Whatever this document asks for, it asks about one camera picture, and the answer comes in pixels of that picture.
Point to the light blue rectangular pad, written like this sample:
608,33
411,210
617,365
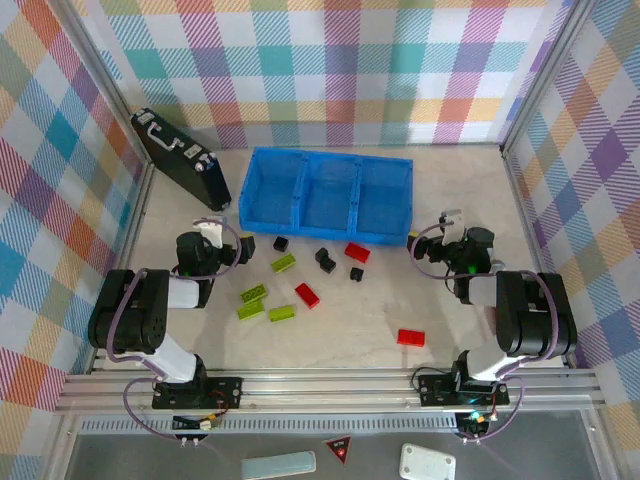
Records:
278,464

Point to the red lego brick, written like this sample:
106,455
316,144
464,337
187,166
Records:
307,295
357,251
411,337

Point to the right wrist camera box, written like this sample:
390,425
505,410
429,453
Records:
452,227

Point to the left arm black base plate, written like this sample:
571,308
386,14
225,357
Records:
225,392

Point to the red triangle stop button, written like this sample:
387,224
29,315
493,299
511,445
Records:
340,448

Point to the white rectangular plate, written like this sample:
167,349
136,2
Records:
427,461

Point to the small electronics board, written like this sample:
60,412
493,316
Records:
210,423
475,419

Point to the aluminium frame post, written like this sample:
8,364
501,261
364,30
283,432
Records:
540,75
107,80

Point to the aluminium side rail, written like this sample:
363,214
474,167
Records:
522,200
132,220

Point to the black briefcase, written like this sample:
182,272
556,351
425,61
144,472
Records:
185,170

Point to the blue three-compartment bin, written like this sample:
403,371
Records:
270,190

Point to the green lego brick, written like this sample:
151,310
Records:
284,263
281,313
252,295
251,311

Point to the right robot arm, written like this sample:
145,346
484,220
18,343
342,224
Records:
530,310

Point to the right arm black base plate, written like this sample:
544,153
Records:
435,390

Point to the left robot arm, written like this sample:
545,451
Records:
130,310

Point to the aluminium mounting rail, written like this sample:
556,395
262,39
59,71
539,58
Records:
325,390

